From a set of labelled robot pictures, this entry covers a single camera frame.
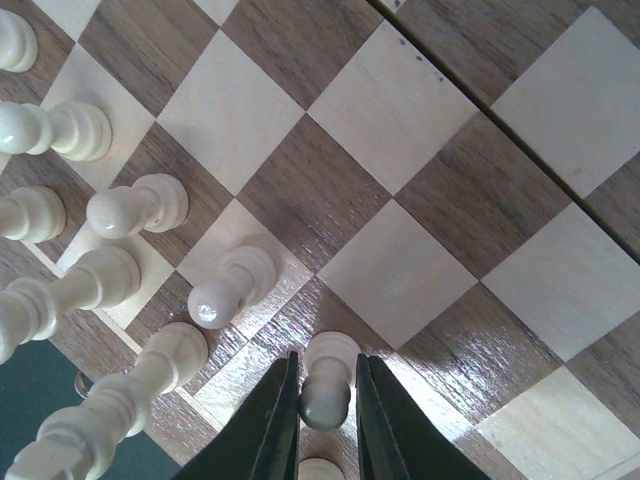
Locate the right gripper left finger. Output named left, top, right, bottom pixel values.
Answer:
left=174, top=352, right=300, bottom=480

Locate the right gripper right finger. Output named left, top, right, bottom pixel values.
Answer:
left=356, top=354, right=487, bottom=479

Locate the twelfth light chess piece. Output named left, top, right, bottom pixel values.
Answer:
left=298, top=458, right=345, bottom=480

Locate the eleventh light chess piece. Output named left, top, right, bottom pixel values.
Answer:
left=298, top=331, right=361, bottom=432

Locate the wooden chessboard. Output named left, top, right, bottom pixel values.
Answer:
left=1, top=1, right=639, bottom=479

